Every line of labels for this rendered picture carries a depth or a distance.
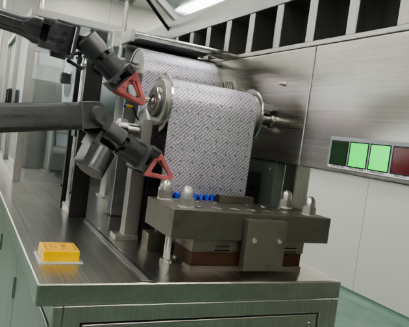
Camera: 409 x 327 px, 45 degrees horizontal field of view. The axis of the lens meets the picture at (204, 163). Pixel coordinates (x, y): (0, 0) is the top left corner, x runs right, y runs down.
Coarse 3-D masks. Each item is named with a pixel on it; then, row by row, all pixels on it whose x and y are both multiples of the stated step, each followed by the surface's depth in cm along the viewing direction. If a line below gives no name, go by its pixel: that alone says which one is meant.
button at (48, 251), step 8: (40, 248) 99; (48, 248) 97; (56, 248) 98; (64, 248) 98; (72, 248) 99; (40, 256) 98; (48, 256) 96; (56, 256) 96; (64, 256) 97; (72, 256) 98
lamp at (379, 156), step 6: (372, 150) 102; (378, 150) 100; (384, 150) 99; (372, 156) 101; (378, 156) 100; (384, 156) 98; (372, 162) 101; (378, 162) 100; (384, 162) 98; (372, 168) 101; (378, 168) 100; (384, 168) 98
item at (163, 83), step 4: (160, 80) 122; (164, 80) 120; (156, 84) 124; (160, 84) 122; (164, 84) 119; (164, 88) 119; (168, 88) 118; (164, 92) 119; (168, 92) 118; (164, 96) 118; (168, 96) 118; (164, 100) 118; (168, 100) 118; (164, 104) 118; (256, 104) 129; (164, 108) 118; (256, 108) 129; (160, 112) 120; (164, 112) 118; (256, 112) 129; (160, 116) 119; (164, 116) 119; (256, 116) 129; (156, 120) 122; (160, 120) 120; (256, 120) 129; (156, 124) 121
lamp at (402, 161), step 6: (396, 150) 96; (402, 150) 95; (408, 150) 93; (396, 156) 96; (402, 156) 95; (408, 156) 93; (396, 162) 96; (402, 162) 94; (408, 162) 93; (396, 168) 96; (402, 168) 94; (408, 168) 93; (402, 174) 94; (408, 174) 93
